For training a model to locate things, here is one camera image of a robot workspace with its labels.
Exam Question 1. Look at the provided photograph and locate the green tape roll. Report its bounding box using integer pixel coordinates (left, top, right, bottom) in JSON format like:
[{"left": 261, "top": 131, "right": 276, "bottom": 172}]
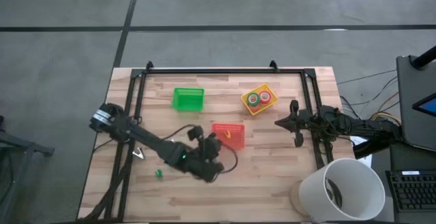
[{"left": 247, "top": 93, "right": 262, "bottom": 108}]

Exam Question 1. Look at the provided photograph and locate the white shade table lamp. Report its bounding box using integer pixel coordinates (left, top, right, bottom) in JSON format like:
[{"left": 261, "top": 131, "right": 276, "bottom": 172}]
[{"left": 289, "top": 158, "right": 386, "bottom": 223}]

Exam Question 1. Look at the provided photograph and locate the grey stand base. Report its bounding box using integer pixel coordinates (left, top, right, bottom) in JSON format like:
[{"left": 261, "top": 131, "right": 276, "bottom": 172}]
[{"left": 0, "top": 114, "right": 56, "bottom": 220}]

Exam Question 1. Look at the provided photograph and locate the blue lit monitor screen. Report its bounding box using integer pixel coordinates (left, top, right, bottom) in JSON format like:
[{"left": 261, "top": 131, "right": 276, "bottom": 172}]
[{"left": 411, "top": 93, "right": 436, "bottom": 118}]

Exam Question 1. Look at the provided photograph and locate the green plastic basket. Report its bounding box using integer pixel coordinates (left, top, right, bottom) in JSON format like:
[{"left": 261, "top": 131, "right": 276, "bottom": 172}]
[{"left": 171, "top": 87, "right": 206, "bottom": 112}]

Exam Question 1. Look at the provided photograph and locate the silver black staple remover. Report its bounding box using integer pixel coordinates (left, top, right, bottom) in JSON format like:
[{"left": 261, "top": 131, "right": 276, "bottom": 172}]
[{"left": 131, "top": 146, "right": 146, "bottom": 161}]

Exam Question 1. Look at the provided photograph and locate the black pole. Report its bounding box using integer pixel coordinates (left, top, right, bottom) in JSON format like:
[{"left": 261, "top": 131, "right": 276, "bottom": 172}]
[{"left": 409, "top": 44, "right": 436, "bottom": 71}]

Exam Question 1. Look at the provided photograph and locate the yellow plastic basket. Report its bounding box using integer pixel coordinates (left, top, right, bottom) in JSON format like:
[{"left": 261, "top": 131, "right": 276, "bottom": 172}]
[{"left": 240, "top": 83, "right": 279, "bottom": 116}]

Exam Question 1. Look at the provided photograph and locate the black computer keyboard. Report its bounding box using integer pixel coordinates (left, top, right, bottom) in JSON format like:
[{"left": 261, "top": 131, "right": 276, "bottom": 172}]
[{"left": 385, "top": 169, "right": 436, "bottom": 223}]

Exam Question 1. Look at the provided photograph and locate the orange plastic basket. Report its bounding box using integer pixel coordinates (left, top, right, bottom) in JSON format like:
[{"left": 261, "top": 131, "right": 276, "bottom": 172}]
[{"left": 211, "top": 123, "right": 246, "bottom": 150}]

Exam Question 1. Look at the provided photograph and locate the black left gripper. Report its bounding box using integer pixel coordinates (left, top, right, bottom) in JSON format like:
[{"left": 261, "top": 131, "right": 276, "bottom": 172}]
[{"left": 183, "top": 125, "right": 225, "bottom": 184}]

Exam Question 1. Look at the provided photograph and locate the coloured cable bundle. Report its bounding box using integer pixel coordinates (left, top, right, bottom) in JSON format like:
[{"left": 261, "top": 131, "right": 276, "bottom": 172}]
[{"left": 336, "top": 68, "right": 400, "bottom": 123}]

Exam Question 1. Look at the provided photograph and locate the black table frame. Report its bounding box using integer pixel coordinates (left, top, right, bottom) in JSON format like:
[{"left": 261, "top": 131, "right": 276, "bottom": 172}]
[{"left": 77, "top": 60, "right": 337, "bottom": 223}]

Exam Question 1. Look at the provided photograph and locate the red tape roll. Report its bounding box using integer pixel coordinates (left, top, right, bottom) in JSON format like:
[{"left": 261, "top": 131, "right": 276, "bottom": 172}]
[{"left": 259, "top": 90, "right": 273, "bottom": 104}]

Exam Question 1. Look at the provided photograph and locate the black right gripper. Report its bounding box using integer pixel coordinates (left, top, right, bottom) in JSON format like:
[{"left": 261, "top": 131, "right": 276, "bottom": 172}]
[{"left": 274, "top": 99, "right": 320, "bottom": 148}]

